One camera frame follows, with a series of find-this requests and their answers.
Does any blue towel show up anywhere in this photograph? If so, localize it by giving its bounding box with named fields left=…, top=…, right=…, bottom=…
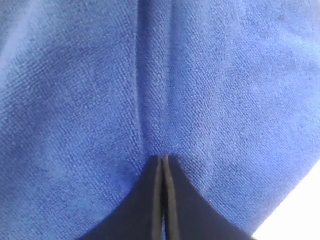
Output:
left=0, top=0, right=320, bottom=240

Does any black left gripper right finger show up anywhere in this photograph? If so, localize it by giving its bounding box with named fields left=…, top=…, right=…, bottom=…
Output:
left=163, top=155, right=252, bottom=240

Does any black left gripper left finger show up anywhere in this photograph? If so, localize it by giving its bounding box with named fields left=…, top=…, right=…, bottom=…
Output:
left=81, top=156, right=164, bottom=240

